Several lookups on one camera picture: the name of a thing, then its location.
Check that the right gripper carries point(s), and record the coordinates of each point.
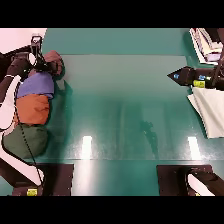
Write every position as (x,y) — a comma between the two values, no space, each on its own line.
(187,76)

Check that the white garment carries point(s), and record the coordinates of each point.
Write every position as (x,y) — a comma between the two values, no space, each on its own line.
(210,111)

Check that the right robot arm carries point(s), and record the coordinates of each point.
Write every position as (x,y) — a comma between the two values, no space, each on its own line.
(213,81)

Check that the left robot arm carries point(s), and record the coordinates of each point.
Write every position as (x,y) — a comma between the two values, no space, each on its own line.
(7,110)

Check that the heap of clothes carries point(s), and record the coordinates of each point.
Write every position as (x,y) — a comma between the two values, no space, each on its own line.
(206,45)

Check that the maroon garment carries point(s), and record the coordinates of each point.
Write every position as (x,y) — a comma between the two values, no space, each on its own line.
(55,60)

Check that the blue garment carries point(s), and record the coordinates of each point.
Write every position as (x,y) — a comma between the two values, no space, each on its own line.
(36,85)

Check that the orange garment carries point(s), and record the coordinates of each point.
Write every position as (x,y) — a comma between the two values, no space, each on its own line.
(33,109)

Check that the green garment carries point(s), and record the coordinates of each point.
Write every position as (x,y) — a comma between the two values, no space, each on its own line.
(26,141)

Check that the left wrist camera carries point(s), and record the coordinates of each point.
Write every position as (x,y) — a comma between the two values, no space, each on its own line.
(36,40)

